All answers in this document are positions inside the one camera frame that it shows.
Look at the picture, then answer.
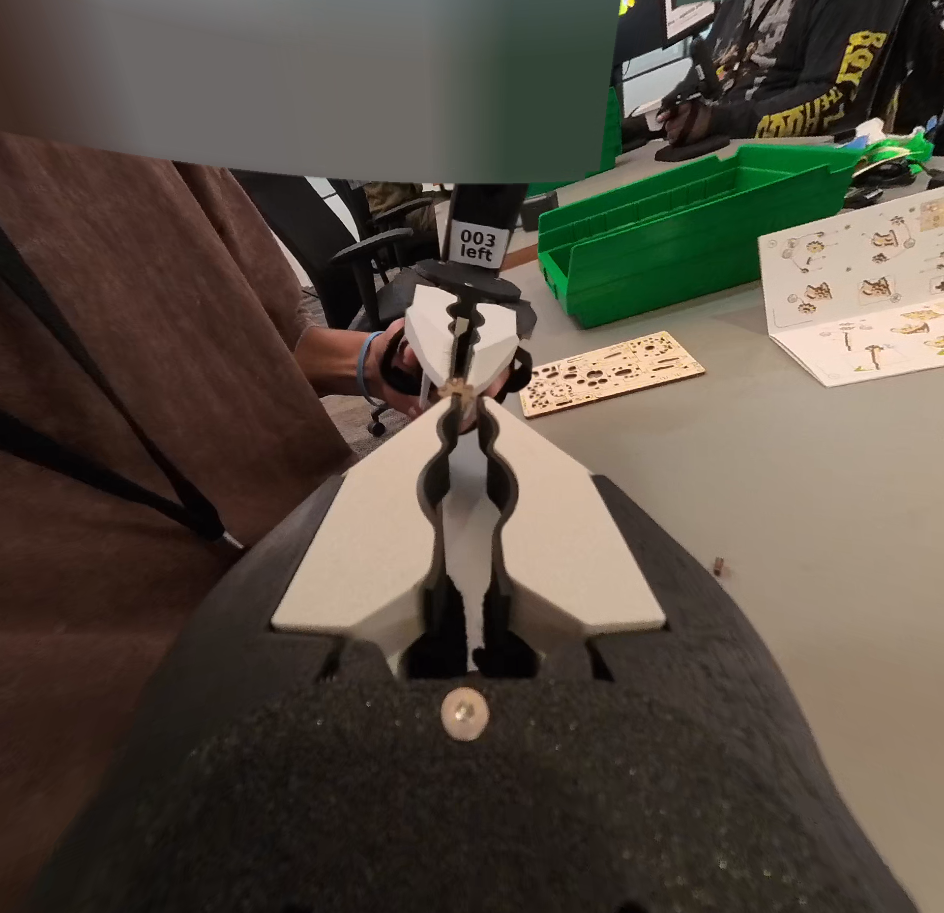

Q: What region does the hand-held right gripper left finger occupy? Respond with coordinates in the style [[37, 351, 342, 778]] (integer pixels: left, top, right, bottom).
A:
[[270, 397, 454, 667]]

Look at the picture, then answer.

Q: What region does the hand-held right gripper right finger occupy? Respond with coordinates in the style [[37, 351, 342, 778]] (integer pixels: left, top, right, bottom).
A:
[[478, 399, 668, 654]]

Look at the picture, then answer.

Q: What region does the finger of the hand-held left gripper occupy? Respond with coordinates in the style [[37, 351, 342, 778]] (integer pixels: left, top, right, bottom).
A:
[[404, 285, 462, 394], [467, 307, 519, 396]]

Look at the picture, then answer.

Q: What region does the person's left forearm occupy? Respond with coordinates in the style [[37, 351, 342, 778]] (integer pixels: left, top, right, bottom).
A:
[[294, 322, 367, 399]]

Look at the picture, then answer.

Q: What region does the grey desk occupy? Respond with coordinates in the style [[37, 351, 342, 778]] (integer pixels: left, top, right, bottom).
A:
[[501, 135, 944, 913]]

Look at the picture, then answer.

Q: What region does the person's left hand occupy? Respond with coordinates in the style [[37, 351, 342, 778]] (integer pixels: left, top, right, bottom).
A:
[[369, 318, 429, 417]]

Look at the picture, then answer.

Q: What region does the blue wristband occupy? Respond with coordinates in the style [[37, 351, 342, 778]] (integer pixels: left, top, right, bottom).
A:
[[356, 329, 386, 407]]

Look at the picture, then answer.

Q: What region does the black office chair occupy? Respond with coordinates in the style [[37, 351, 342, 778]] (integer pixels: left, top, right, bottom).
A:
[[236, 170, 452, 439]]

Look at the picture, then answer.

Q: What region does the laser-cut wooden parts sheet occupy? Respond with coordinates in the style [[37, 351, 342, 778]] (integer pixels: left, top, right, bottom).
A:
[[518, 329, 707, 419]]

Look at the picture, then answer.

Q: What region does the green plastic bin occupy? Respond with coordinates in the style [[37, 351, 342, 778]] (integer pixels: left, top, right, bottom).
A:
[[537, 144, 865, 330], [600, 87, 622, 176]]

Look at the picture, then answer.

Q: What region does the black round pad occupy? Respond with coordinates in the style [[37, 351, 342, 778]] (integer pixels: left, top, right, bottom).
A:
[[654, 134, 733, 164]]

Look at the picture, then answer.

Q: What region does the computer monitor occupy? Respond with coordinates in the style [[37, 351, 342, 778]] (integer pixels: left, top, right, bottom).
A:
[[616, 0, 721, 53]]

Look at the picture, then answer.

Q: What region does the assembly instruction booklet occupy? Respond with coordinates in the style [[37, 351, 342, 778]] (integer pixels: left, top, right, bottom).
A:
[[757, 188, 944, 389]]

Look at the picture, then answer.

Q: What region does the green plastic part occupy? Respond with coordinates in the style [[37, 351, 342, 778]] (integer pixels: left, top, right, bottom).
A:
[[861, 131, 938, 171]]

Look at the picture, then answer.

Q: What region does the black strap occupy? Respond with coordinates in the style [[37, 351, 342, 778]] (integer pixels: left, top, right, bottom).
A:
[[0, 223, 244, 553]]

